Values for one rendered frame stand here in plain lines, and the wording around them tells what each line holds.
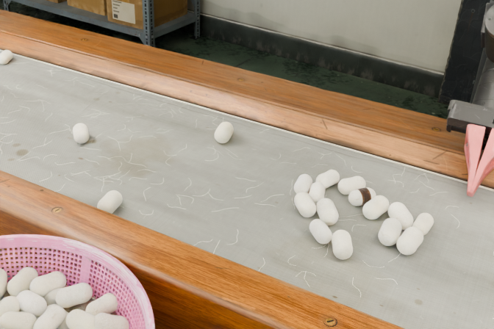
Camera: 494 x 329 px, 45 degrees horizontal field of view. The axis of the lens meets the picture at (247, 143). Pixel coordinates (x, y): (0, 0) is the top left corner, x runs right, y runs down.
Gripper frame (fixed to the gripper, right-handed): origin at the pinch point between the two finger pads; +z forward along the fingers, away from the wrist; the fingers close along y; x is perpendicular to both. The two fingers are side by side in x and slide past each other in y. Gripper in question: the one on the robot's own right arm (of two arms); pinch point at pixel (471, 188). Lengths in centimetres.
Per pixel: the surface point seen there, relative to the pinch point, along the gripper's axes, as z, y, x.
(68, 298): 28.8, -29.2, -21.1
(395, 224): 9.1, -5.9, -7.5
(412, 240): 10.4, -3.6, -8.4
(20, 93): 6, -65, -3
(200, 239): 18.4, -23.5, -12.6
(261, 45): -115, -127, 184
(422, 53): -121, -44, 169
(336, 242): 13.7, -10.3, -10.8
